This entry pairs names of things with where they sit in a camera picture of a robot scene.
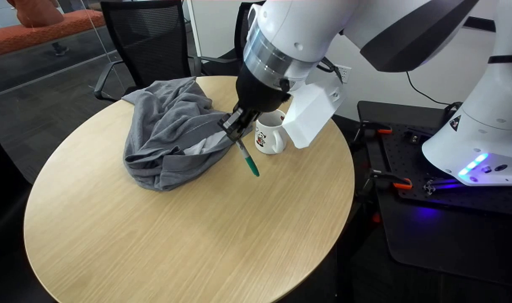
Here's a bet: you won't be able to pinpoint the grey crumpled cloth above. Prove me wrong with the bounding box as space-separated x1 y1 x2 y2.
122 76 241 192

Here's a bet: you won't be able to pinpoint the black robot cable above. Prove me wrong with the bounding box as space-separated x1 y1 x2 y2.
405 69 465 108

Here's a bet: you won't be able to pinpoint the black office chair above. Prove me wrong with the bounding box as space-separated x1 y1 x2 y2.
93 0 198 104

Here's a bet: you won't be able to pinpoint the white ceramic mug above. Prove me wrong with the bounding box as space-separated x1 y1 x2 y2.
246 109 290 157

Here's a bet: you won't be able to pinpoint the black clamp orange handle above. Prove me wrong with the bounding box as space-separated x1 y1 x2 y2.
368 167 415 194
359 123 396 140

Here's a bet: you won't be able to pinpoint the black camera cable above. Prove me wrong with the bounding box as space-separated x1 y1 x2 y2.
317 56 346 86

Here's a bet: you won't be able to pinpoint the green marker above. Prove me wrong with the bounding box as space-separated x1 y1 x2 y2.
235 136 262 178

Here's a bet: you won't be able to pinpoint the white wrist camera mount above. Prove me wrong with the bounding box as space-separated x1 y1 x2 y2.
280 77 348 150

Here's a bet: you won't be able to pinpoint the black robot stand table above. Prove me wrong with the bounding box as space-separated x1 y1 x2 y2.
373 190 512 293

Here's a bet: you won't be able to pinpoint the orange sofa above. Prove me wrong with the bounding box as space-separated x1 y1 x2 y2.
0 0 107 61

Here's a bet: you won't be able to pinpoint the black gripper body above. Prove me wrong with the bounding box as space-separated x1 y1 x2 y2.
233 62 295 118

